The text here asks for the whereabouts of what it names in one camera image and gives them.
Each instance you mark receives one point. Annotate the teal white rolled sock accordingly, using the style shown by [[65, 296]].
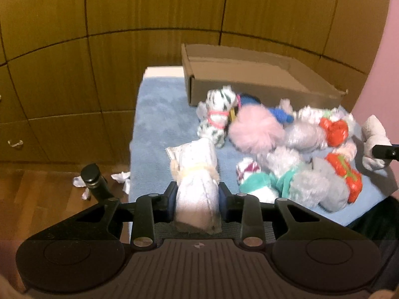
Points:
[[267, 187]]

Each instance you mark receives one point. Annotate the light blue blanket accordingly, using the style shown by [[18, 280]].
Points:
[[163, 118]]

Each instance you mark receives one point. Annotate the wooden wardrobe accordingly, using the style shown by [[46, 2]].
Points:
[[71, 69]]

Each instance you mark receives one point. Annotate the black bottle on floor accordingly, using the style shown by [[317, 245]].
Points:
[[95, 182]]

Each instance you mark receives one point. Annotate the blue white mesh slipper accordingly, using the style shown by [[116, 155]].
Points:
[[280, 115]]

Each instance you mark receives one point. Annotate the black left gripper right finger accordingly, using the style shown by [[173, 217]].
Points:
[[244, 209]]

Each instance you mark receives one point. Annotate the red orange sock bundle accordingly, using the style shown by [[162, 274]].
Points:
[[336, 132]]

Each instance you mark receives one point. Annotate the metal drawer handle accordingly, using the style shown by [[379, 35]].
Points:
[[15, 144]]

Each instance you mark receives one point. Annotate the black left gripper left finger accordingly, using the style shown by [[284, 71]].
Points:
[[151, 209]]

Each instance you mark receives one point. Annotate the white grey sock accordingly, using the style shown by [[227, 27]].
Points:
[[194, 168]]

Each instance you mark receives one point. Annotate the crumpled white paper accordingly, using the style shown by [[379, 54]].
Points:
[[122, 178]]

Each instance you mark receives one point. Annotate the red green sock bundle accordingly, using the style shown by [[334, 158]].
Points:
[[352, 177]]

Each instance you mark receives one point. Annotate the brown cardboard box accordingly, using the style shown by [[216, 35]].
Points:
[[267, 76]]

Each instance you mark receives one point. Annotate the pink fluffy pompom slipper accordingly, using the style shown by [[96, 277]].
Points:
[[255, 130]]

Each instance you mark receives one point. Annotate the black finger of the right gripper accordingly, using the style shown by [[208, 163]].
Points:
[[386, 152]]

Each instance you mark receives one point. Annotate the white green patterned sock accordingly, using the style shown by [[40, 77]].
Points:
[[213, 114]]

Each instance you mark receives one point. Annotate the white mattress corner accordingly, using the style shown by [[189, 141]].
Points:
[[164, 72]]

